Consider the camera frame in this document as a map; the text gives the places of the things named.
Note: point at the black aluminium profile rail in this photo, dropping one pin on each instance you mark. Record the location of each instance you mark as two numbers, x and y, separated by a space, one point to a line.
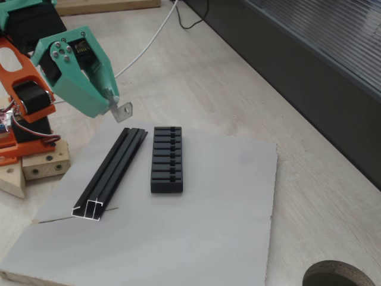
116 167

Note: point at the pale wooden base block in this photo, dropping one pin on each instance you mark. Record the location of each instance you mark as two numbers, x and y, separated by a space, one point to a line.
44 169

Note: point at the long wooden plank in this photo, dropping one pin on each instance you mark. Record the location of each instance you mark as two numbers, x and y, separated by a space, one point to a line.
104 7

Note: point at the beige wooden block with hole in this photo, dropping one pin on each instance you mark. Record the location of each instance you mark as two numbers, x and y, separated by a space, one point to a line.
12 178

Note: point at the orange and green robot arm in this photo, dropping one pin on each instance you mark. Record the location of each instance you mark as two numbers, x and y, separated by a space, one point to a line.
29 18

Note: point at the grey chipboard panel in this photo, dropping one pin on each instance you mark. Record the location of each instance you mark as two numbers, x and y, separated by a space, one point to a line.
178 238

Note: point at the red controller circuit board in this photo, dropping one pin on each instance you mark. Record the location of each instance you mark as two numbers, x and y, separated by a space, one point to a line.
3 122

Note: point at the black slotted holder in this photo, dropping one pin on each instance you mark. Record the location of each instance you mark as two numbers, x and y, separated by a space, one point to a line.
166 187

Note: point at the white horizontal window blinds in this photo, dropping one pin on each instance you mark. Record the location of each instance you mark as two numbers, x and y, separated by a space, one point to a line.
342 29

